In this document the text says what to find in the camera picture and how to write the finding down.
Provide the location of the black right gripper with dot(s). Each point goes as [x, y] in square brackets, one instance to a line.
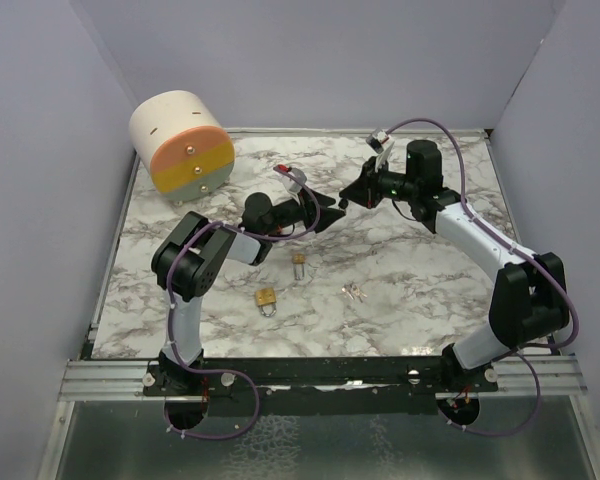
[365, 189]

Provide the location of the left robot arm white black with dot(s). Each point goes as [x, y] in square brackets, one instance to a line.
[188, 262]

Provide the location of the small silver key bunch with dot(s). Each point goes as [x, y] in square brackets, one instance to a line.
[354, 292]

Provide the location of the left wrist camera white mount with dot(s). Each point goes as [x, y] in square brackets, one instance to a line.
[293, 180]

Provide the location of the small brass long-shackle padlock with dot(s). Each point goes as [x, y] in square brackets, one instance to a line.
[298, 262]

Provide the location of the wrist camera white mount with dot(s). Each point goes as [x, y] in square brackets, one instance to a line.
[293, 180]
[381, 143]

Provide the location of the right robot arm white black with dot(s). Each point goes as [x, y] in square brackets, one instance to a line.
[527, 301]

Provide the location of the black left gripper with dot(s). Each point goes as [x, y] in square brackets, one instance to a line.
[308, 209]

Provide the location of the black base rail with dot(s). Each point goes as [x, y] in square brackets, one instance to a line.
[313, 386]

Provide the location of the cream cylindrical drawer box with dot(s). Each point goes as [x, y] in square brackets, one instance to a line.
[184, 149]

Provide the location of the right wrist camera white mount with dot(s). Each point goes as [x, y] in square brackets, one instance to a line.
[381, 143]

